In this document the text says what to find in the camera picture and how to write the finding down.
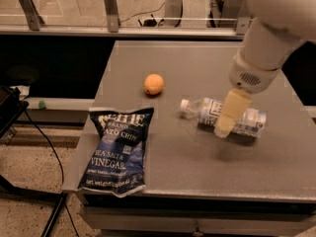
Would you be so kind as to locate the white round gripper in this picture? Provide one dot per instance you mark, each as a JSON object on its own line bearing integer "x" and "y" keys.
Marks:
{"x": 251, "y": 77}

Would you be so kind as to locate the clear plastic water bottle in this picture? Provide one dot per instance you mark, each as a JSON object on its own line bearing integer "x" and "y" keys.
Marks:
{"x": 207, "y": 111}

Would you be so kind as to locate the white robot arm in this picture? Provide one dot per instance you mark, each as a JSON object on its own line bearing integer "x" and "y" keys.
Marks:
{"x": 278, "y": 28}

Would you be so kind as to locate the orange fruit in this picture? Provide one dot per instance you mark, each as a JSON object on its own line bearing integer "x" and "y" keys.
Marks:
{"x": 153, "y": 84}

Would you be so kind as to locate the blue kettle chips bag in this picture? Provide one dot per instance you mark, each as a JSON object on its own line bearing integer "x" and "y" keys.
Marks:
{"x": 117, "y": 164}

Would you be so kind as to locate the small green object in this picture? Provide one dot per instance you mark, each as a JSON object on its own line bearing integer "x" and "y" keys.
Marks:
{"x": 42, "y": 105}

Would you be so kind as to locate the black stand leg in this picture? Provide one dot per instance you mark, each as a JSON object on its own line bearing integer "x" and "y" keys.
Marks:
{"x": 54, "y": 215}

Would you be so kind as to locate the black equipment at left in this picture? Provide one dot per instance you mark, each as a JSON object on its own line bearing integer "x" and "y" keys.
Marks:
{"x": 11, "y": 107}

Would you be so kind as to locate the right metal glass bracket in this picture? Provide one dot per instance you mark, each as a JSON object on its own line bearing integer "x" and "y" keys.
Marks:
{"x": 242, "y": 25}

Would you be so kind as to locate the metal glass bracket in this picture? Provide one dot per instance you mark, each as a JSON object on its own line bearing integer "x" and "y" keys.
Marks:
{"x": 112, "y": 13}
{"x": 34, "y": 19}
{"x": 242, "y": 25}

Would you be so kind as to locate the middle metal glass bracket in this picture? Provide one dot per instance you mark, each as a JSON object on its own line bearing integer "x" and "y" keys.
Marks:
{"x": 112, "y": 13}

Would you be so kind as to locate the left metal glass bracket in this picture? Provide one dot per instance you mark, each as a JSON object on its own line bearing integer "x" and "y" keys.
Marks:
{"x": 34, "y": 19}

